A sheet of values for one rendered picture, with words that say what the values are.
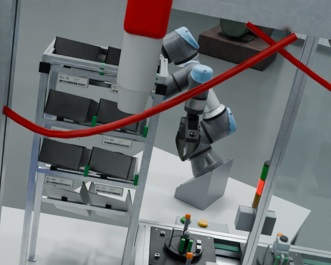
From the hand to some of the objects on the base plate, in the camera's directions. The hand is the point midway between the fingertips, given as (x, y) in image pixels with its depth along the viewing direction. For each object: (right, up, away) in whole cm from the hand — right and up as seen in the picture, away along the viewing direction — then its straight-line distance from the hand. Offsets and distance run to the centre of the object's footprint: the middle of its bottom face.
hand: (183, 159), depth 215 cm
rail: (+25, -41, +12) cm, 50 cm away
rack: (-38, -41, -18) cm, 58 cm away
